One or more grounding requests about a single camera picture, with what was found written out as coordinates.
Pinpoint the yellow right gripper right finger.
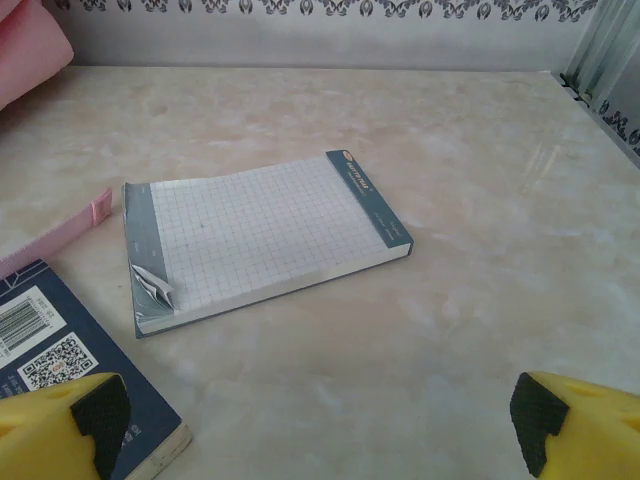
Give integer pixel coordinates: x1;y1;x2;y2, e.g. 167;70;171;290
508;370;640;480

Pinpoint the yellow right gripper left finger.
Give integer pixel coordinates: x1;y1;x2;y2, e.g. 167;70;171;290
0;372;132;480

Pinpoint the aluminium frame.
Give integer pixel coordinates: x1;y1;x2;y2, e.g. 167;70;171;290
558;0;640;171

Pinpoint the pink backpack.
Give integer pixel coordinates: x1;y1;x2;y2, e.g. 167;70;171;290
0;0;114;281

